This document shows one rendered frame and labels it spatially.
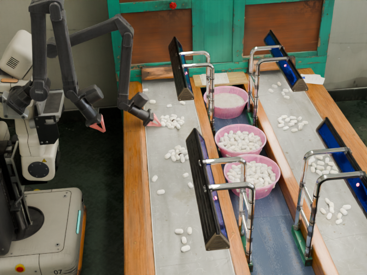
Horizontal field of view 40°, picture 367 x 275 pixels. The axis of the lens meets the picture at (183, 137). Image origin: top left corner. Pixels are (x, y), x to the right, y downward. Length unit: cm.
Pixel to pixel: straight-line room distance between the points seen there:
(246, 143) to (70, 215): 109
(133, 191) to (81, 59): 196
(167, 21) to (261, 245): 152
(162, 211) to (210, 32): 132
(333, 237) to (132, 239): 82
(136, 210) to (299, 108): 122
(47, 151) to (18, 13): 163
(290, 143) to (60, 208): 137
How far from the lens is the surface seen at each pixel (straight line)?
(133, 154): 255
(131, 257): 203
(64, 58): 215
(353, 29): 434
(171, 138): 269
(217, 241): 163
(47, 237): 290
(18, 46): 233
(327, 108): 296
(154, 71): 316
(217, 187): 177
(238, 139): 267
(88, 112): 226
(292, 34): 328
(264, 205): 237
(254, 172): 247
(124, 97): 266
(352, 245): 217
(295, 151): 261
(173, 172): 245
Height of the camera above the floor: 225
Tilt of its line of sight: 34 degrees down
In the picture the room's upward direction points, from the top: 2 degrees counter-clockwise
